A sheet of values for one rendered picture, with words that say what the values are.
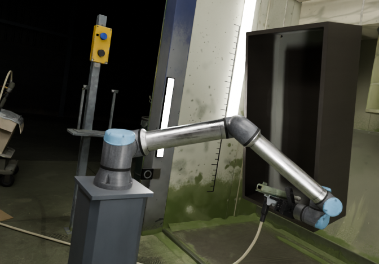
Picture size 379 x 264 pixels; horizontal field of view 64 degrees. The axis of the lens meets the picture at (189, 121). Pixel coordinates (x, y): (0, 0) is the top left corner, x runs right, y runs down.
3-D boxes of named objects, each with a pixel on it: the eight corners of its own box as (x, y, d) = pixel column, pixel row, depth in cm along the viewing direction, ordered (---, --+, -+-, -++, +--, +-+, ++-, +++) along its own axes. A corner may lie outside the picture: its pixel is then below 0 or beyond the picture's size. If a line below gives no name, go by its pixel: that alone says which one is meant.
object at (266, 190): (253, 221, 174) (264, 182, 176) (246, 218, 177) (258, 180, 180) (294, 228, 205) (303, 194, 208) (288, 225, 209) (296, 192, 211)
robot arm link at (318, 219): (332, 211, 161) (329, 230, 161) (310, 203, 170) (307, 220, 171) (324, 214, 154) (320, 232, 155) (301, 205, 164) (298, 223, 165)
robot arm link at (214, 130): (107, 134, 162) (248, 110, 155) (117, 132, 179) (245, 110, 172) (112, 162, 162) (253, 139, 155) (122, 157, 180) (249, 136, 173)
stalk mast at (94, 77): (76, 228, 239) (104, 17, 229) (78, 231, 234) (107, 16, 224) (68, 229, 236) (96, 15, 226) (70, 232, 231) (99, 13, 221)
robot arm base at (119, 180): (100, 190, 140) (103, 170, 139) (88, 179, 155) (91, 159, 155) (138, 189, 151) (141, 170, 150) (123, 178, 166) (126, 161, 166)
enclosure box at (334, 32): (273, 187, 249) (279, 34, 227) (346, 215, 200) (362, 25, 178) (242, 197, 229) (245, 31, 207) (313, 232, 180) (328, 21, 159)
